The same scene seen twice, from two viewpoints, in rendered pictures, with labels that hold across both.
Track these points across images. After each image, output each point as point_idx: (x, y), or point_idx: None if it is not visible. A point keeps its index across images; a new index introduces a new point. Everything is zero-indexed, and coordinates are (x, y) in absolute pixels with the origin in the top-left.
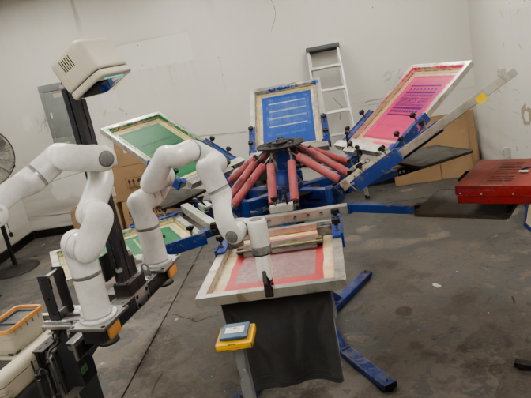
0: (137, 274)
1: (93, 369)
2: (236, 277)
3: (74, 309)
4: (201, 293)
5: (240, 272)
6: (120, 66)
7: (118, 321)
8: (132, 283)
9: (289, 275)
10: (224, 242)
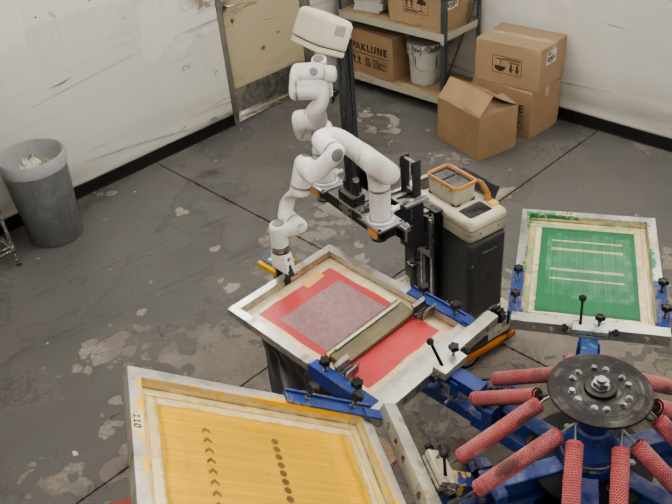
0: (350, 196)
1: (409, 244)
2: (352, 287)
3: (412, 198)
4: (334, 249)
5: (360, 294)
6: (307, 43)
7: (316, 190)
8: (340, 193)
9: (303, 308)
10: (440, 304)
